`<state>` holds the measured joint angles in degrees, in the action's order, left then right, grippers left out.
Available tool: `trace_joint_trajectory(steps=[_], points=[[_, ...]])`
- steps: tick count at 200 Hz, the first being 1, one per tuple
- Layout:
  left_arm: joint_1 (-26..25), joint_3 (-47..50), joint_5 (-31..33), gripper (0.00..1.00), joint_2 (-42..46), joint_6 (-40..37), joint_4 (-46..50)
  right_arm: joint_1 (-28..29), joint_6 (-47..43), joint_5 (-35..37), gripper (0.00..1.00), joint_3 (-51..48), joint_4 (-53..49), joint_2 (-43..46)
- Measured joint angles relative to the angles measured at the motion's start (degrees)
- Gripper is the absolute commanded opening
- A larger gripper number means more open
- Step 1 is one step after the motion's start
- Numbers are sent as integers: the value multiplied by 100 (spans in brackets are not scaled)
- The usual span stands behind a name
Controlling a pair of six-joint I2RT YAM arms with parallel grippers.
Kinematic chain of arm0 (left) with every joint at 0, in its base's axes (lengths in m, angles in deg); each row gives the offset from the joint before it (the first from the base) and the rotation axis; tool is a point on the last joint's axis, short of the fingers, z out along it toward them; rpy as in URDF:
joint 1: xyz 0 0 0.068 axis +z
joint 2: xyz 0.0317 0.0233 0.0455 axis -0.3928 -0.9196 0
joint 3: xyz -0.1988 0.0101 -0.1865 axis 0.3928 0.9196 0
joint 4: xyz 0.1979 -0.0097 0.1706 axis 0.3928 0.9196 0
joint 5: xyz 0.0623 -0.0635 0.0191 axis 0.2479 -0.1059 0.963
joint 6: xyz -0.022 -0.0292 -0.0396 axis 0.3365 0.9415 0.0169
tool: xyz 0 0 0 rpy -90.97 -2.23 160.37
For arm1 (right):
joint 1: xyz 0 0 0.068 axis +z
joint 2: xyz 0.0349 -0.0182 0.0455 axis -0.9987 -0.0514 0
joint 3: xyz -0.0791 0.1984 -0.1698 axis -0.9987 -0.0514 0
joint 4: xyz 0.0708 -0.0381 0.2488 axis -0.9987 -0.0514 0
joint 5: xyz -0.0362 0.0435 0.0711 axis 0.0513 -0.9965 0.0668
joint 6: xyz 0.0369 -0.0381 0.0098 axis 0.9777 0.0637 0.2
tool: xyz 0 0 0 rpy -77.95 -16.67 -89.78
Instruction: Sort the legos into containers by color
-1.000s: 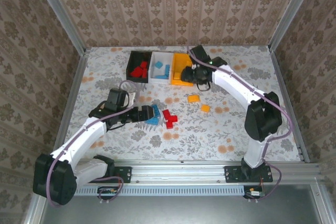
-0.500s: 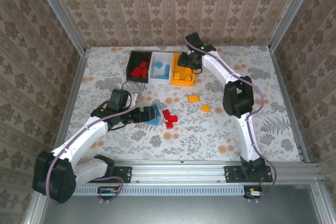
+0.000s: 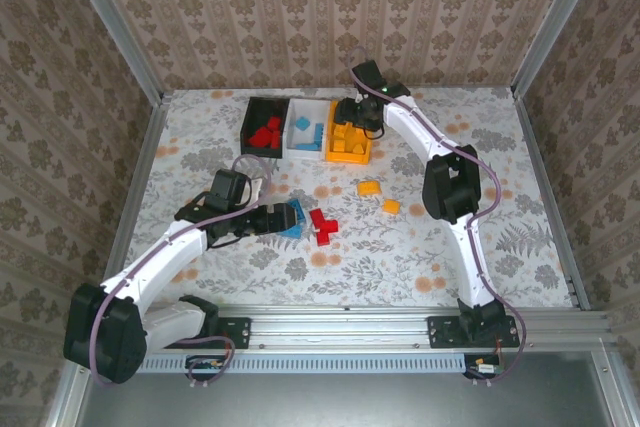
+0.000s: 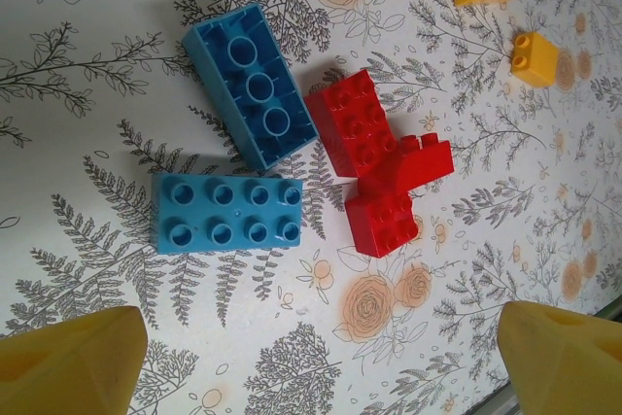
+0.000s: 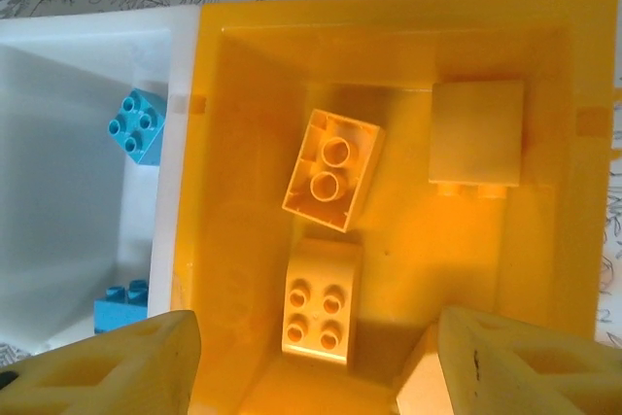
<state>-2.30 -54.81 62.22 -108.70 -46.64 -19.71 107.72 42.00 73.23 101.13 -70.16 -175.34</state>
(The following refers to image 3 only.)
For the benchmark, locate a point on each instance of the yellow sloped lego brick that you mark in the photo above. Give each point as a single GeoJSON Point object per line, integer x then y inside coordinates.
{"type": "Point", "coordinates": [358, 148]}

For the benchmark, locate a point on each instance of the small blue lego brick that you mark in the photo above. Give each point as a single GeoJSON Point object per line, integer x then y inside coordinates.
{"type": "Point", "coordinates": [302, 123]}

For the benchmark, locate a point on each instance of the long red lego brick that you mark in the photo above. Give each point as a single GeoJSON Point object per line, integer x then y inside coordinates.
{"type": "Point", "coordinates": [260, 137]}

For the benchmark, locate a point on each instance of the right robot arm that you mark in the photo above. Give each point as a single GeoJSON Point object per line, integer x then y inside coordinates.
{"type": "Point", "coordinates": [452, 187]}

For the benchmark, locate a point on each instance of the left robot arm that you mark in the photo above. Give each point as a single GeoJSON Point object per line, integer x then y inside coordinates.
{"type": "Point", "coordinates": [150, 262]}

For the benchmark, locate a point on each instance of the white plastic bin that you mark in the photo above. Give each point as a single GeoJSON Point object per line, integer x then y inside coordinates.
{"type": "Point", "coordinates": [306, 109]}

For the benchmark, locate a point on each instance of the orange plastic bin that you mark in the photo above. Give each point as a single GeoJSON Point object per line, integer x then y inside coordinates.
{"type": "Point", "coordinates": [350, 159]}

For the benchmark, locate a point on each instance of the black plastic bin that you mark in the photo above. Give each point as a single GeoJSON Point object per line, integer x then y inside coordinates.
{"type": "Point", "coordinates": [255, 112]}

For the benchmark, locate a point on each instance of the small electronics board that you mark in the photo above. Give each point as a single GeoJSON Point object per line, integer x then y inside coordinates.
{"type": "Point", "coordinates": [482, 369]}
{"type": "Point", "coordinates": [202, 366]}

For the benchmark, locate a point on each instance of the grey metal panel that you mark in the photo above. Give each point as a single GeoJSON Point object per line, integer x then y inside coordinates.
{"type": "Point", "coordinates": [350, 402]}

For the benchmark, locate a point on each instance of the aluminium table side rail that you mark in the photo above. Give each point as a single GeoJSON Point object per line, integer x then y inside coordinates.
{"type": "Point", "coordinates": [542, 172]}
{"type": "Point", "coordinates": [135, 197]}

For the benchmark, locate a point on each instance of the aluminium mounting rail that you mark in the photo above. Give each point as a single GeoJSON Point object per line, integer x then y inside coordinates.
{"type": "Point", "coordinates": [340, 327]}

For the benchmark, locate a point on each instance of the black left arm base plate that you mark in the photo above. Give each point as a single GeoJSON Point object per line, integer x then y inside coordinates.
{"type": "Point", "coordinates": [237, 332]}

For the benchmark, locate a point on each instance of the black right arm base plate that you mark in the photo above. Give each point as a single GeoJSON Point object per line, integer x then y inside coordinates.
{"type": "Point", "coordinates": [440, 332]}

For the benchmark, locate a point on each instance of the aluminium frame post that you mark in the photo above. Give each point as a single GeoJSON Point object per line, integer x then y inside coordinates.
{"type": "Point", "coordinates": [115, 27]}
{"type": "Point", "coordinates": [560, 22]}

